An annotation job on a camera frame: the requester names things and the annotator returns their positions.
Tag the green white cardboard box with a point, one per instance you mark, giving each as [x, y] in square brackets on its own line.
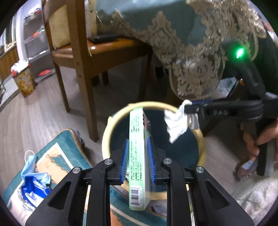
[136, 152]

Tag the grey steel shelf cart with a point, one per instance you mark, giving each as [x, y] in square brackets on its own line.
[35, 43]

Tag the wooden cabinet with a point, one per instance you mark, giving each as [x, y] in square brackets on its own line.
[8, 58]

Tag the blue bin with yellow rim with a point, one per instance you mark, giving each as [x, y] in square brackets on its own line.
[184, 150]

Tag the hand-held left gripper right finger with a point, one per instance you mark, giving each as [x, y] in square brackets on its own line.
[151, 161]

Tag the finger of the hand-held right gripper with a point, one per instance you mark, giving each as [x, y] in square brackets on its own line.
[204, 102]
[217, 111]

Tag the clear plastic bag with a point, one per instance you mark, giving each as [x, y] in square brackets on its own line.
[225, 87]

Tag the blue white packet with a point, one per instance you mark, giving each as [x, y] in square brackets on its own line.
[32, 189]

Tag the person's right hand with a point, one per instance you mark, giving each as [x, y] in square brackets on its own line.
[268, 134]

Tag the white tissue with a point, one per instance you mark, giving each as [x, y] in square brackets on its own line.
[176, 123]

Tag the black flat device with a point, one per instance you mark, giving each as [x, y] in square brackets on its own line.
[103, 38]

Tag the blue face mask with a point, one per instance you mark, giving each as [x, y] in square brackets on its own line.
[29, 167]

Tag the beige chair cushion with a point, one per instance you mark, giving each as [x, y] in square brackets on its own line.
[58, 28]

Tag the wooden chair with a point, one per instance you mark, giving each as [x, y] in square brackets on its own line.
[82, 65]

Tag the red item on cart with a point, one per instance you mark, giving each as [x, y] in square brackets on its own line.
[45, 72]

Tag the floral waste bin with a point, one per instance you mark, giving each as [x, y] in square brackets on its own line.
[25, 84]

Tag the white fluffy rug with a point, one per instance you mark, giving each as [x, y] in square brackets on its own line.
[260, 200]

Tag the teal printed floor cushion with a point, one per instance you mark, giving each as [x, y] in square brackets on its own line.
[65, 156]

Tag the white red plastic bag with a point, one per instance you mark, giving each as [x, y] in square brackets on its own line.
[19, 68]

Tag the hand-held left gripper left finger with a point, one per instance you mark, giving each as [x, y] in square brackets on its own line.
[124, 161]

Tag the teal lace-trimmed tablecloth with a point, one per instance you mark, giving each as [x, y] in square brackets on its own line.
[173, 21]

